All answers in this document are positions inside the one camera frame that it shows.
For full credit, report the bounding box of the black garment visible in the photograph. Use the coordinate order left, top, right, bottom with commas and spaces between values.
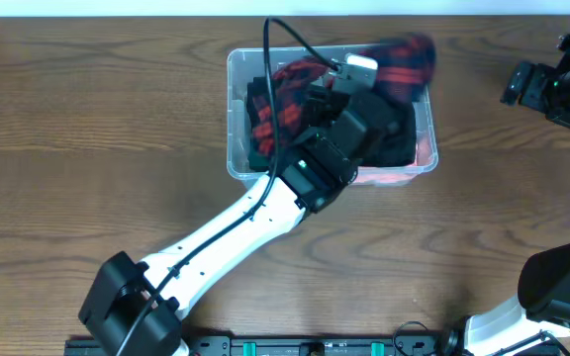
245, 76, 417, 171

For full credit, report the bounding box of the pink cloth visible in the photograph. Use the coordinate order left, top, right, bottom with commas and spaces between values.
353, 135, 439, 187

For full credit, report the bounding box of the red navy plaid shirt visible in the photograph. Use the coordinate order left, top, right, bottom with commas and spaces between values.
246, 34, 436, 167

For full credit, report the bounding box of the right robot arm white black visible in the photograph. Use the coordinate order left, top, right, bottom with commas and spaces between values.
437, 33, 570, 355

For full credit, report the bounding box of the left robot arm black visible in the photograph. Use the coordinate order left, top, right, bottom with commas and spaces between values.
78, 90, 415, 355

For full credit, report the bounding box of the clear plastic storage bin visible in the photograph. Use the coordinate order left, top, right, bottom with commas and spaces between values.
227, 47, 435, 188

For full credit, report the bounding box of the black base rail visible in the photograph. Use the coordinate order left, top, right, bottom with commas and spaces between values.
63, 331, 563, 356

